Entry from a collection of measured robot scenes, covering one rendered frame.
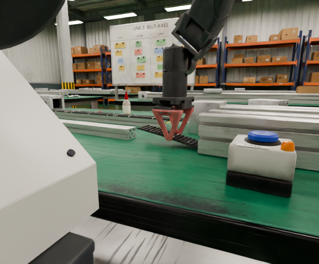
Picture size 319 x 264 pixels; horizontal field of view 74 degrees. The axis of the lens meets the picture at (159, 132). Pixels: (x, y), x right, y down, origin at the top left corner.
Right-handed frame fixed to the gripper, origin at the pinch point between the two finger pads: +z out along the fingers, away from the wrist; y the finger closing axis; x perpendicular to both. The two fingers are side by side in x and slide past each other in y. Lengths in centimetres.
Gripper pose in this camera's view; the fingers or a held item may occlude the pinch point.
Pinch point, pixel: (173, 134)
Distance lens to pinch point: 51.6
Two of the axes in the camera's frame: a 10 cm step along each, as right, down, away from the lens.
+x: -8.8, -1.0, 4.6
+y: 4.7, -1.8, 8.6
